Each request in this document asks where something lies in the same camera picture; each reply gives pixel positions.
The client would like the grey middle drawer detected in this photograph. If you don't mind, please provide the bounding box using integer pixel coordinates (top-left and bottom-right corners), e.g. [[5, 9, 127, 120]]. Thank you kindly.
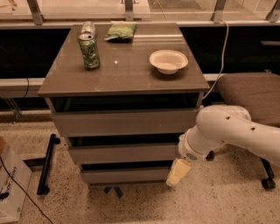
[[69, 143, 178, 165]]

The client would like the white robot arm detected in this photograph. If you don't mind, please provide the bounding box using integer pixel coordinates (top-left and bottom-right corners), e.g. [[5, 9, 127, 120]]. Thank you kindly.
[[166, 105, 280, 189]]

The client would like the green chip bag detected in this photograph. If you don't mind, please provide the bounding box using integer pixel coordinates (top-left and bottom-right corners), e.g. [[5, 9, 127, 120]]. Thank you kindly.
[[104, 23, 137, 41]]

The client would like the grey drawer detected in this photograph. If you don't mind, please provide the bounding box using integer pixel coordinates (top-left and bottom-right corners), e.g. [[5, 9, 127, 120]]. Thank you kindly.
[[69, 143, 178, 165], [80, 166, 169, 185], [52, 109, 198, 137]]

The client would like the black metal stand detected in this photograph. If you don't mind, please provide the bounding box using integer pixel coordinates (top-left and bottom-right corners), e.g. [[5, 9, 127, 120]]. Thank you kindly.
[[24, 134, 60, 195]]

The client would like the white paper bowl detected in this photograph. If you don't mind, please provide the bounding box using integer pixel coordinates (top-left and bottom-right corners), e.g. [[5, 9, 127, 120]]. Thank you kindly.
[[149, 50, 188, 74]]

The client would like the black floor cable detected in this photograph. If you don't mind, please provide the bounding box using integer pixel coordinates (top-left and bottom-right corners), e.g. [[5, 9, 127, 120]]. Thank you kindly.
[[0, 156, 54, 224]]

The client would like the white cable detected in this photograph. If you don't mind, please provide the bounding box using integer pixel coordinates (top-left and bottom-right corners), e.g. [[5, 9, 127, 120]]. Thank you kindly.
[[201, 19, 230, 101]]

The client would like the grey top drawer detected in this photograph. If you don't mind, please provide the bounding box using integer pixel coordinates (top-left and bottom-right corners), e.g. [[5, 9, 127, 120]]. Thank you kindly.
[[52, 109, 198, 137]]

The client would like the metal window railing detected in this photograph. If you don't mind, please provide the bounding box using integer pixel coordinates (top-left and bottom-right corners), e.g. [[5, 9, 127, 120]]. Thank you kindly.
[[0, 0, 280, 27]]

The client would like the grey drawer cabinet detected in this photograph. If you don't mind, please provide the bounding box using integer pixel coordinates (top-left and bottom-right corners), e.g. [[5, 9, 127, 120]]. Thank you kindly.
[[38, 24, 209, 172]]

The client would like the white cardboard box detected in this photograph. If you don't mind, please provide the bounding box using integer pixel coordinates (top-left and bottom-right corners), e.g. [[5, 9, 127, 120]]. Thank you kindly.
[[0, 138, 32, 224]]

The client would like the green soda can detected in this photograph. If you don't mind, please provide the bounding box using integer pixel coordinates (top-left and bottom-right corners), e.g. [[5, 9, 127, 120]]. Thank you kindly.
[[79, 33, 100, 69]]

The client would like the grey bottom drawer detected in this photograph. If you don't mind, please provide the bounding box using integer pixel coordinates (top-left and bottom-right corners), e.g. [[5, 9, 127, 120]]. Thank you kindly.
[[80, 166, 169, 185]]

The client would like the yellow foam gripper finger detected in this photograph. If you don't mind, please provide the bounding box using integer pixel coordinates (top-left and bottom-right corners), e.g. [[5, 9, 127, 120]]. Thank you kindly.
[[166, 158, 191, 187]]

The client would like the brown office chair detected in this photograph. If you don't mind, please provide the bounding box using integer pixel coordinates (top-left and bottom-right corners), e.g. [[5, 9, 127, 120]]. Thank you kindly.
[[204, 72, 280, 191]]

